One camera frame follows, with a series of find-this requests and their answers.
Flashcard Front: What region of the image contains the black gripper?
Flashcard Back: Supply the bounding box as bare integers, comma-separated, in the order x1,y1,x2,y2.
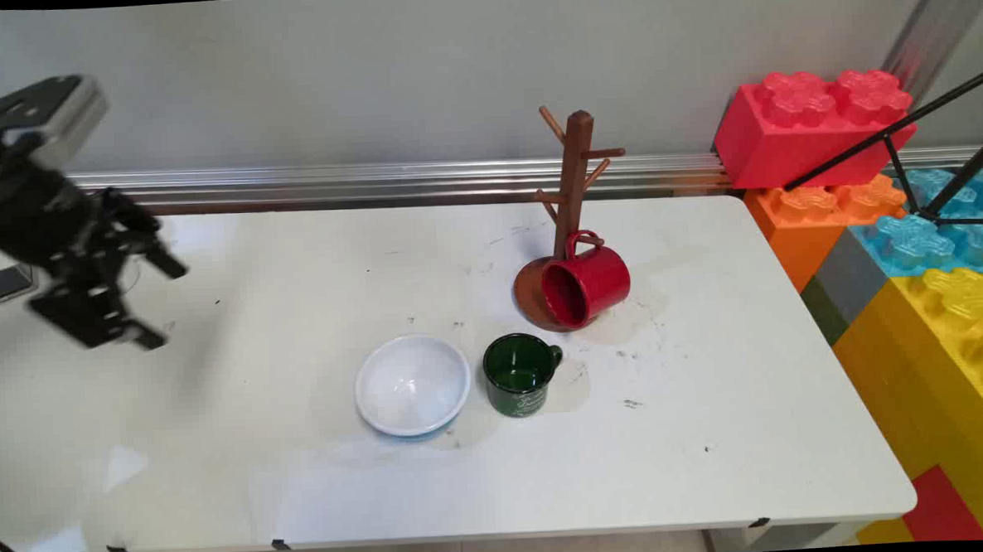
0,147,194,359

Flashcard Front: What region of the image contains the red enamel mug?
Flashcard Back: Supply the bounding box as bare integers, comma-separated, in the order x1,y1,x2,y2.
538,228,634,332

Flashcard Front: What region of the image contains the smartphone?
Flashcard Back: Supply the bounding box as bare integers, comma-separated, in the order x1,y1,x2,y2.
0,264,39,306

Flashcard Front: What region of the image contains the white bowl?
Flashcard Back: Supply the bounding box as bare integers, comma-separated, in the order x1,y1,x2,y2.
352,332,474,443

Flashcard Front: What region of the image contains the dark green mug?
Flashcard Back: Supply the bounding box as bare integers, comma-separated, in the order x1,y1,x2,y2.
482,331,566,419

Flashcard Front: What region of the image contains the brown wooden mug tree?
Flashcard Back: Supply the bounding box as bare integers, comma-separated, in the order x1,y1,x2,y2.
505,102,634,336

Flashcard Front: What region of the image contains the big orange toy brick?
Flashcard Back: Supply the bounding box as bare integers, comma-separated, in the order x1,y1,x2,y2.
742,172,913,295

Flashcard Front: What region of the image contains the big red toy brick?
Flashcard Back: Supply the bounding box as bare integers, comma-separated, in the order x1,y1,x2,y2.
710,65,922,193

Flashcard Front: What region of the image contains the big dark green toy brick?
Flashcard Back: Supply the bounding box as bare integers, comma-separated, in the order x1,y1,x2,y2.
799,274,850,349

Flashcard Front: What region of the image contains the big grey toy brick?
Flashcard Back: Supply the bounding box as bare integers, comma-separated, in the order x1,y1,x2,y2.
811,225,894,329

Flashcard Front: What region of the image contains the black tripod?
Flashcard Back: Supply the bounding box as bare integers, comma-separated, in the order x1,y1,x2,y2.
779,68,983,235

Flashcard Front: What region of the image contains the big blue toy brick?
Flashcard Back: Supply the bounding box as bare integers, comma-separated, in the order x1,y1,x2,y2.
848,165,983,280

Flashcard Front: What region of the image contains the big yellow toy brick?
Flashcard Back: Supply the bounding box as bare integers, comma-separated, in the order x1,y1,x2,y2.
828,264,983,545

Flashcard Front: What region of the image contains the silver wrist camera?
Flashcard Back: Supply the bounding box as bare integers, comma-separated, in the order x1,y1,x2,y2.
0,74,113,171

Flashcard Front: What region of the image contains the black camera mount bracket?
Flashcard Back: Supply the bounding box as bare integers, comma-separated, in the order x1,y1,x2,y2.
0,75,88,137

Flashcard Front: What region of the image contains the aluminium rail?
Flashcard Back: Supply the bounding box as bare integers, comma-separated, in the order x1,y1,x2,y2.
62,133,983,223

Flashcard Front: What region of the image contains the aluminium post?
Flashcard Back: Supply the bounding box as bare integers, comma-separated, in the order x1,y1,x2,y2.
878,0,983,112

